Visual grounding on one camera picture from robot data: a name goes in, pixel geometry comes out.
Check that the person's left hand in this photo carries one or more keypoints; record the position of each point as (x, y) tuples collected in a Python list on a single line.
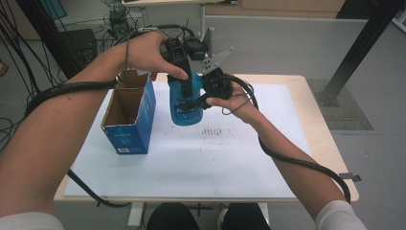
[(146, 54)]

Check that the blue cardboard box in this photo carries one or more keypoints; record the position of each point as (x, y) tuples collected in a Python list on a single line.
[(134, 127)]

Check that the person's dark pants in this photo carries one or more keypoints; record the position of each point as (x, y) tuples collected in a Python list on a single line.
[(172, 218)]

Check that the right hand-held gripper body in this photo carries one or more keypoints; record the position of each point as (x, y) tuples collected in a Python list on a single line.
[(217, 84)]

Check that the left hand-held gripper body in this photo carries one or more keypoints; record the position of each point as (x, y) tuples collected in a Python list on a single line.
[(182, 49)]

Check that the light wooden table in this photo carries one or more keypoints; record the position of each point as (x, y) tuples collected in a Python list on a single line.
[(322, 127)]

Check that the wooden cabinet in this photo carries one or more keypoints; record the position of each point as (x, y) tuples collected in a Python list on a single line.
[(287, 8)]

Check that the black device on stand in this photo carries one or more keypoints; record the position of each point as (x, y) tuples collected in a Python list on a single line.
[(118, 22)]

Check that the white paper sheet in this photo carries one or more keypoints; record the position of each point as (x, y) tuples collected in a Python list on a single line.
[(191, 166)]

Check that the blue plastic bottle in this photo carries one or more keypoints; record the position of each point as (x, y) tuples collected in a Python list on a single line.
[(177, 96)]

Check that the grey floor mat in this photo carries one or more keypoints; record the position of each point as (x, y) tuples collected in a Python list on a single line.
[(348, 111)]

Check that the black metal post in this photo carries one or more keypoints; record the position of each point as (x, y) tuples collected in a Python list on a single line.
[(360, 44)]

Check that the person's right hand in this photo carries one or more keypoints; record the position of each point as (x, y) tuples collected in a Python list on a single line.
[(242, 105)]

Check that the black computer case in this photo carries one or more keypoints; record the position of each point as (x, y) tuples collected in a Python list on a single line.
[(79, 44)]

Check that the white table with pole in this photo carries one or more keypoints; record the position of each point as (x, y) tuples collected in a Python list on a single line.
[(202, 20)]

